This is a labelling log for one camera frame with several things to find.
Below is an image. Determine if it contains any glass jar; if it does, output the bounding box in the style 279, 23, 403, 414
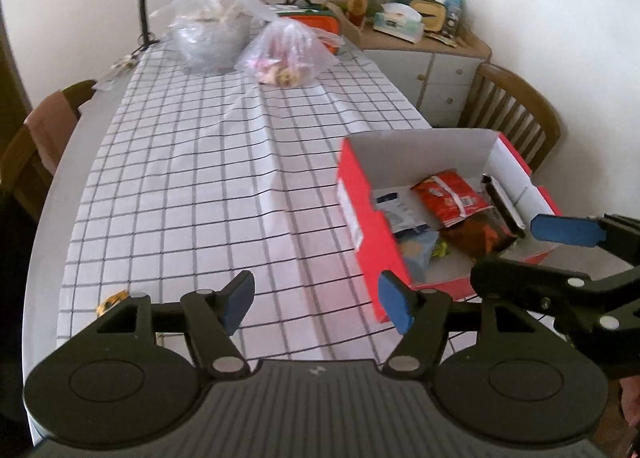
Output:
345, 0, 372, 27

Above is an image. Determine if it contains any orange and green pouch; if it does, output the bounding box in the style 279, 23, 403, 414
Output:
276, 8, 344, 57

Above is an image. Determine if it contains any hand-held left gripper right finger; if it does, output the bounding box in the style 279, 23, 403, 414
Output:
378, 269, 567, 381

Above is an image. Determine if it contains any wooden top grey cabinet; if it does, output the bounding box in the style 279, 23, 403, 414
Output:
357, 23, 494, 127

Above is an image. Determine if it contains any large clear plastic bag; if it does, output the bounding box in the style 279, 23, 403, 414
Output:
150, 0, 282, 78

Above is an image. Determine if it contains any black checkered white tablecloth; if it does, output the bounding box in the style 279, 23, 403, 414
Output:
56, 28, 483, 365

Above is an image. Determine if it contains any dark red snack packet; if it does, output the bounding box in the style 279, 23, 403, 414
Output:
439, 173, 527, 259

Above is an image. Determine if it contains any wooden slatted chair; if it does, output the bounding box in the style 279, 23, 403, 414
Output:
457, 63, 562, 174

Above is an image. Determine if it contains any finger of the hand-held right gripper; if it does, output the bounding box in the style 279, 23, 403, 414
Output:
530, 212, 640, 267
470, 257, 640, 339

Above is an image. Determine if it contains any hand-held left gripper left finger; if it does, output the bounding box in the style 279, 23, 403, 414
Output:
75, 269, 257, 381

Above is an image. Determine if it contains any white and navy snack packet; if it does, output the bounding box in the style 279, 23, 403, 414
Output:
371, 184, 432, 235

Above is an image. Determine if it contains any small clear plastic bag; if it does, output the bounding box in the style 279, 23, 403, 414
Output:
235, 21, 347, 90

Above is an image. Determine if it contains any yellow tissue holder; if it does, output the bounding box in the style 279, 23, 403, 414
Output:
407, 0, 449, 34

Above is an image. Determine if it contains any red cardboard box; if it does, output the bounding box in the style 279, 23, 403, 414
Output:
335, 127, 564, 324

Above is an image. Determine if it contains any blue snack packet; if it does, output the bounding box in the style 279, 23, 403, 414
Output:
397, 229, 441, 284

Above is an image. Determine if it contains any white green tissue box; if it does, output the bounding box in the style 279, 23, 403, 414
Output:
372, 6, 427, 44

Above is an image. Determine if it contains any gold candy wrapper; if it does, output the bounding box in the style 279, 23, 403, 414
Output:
96, 289, 130, 315

